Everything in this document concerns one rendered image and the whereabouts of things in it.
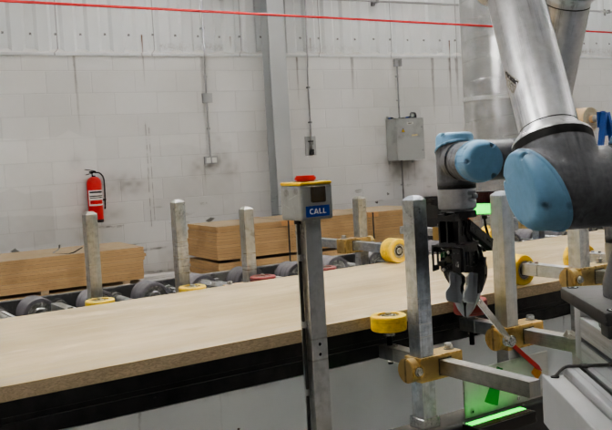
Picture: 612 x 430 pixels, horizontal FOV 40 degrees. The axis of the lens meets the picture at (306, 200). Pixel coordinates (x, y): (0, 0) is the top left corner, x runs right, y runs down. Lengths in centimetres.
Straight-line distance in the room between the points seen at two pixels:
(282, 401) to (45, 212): 707
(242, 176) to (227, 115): 69
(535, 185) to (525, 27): 26
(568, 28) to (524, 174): 38
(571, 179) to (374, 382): 92
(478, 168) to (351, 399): 66
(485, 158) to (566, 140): 35
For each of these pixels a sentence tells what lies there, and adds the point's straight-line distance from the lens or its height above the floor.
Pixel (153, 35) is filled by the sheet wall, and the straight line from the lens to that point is 919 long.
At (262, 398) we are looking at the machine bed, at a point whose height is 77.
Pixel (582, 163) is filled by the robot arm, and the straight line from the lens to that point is 121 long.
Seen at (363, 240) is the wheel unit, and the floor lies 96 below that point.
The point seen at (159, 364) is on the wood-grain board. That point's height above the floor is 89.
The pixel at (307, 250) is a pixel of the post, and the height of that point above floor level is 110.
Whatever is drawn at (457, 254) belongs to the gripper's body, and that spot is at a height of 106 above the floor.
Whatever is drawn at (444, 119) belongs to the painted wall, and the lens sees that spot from 1086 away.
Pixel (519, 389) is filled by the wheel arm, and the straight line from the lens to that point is 163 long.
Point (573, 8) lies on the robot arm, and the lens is 149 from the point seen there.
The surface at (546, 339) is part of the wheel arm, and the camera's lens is 190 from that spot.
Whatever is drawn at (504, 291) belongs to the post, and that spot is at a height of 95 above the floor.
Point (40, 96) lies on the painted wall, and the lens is 879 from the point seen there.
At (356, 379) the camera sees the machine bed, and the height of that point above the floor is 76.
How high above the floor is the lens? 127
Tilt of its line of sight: 3 degrees down
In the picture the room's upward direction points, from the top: 3 degrees counter-clockwise
